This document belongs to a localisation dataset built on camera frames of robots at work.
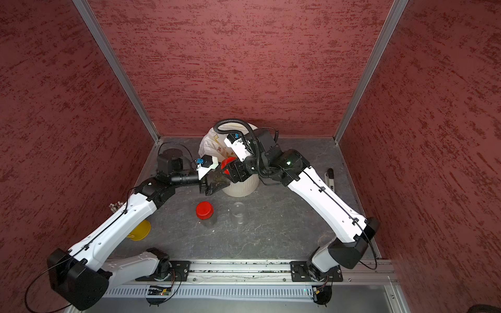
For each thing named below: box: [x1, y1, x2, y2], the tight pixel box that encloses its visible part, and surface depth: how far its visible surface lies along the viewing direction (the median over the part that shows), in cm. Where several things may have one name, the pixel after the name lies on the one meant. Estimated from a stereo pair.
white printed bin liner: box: [198, 127, 237, 162], surface depth 85 cm
